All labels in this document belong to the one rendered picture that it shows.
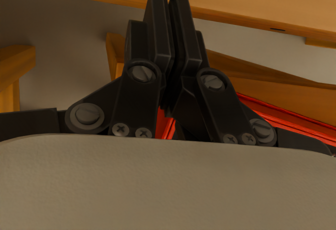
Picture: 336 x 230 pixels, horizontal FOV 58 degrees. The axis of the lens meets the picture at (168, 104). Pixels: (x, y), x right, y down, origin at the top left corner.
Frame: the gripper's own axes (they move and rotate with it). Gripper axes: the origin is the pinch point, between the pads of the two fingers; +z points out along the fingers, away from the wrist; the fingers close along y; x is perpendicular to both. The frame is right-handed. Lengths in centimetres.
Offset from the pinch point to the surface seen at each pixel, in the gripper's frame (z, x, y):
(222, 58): 46, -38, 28
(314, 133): 3.4, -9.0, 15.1
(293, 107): 12.8, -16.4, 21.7
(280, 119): 4.0, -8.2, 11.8
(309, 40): 82, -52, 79
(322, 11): 10.5, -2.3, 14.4
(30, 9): 82, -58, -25
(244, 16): 9.9, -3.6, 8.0
